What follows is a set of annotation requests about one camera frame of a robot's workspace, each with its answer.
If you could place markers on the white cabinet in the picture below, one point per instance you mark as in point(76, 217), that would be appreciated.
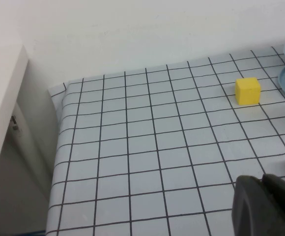
point(2, 103)

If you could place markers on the yellow cube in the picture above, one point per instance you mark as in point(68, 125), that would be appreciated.
point(247, 92)

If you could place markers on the small metal hinge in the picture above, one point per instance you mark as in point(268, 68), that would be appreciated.
point(14, 122)

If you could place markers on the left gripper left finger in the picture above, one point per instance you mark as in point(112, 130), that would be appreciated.
point(248, 211)

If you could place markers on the white black-grid tablecloth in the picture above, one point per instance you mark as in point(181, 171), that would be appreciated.
point(145, 147)

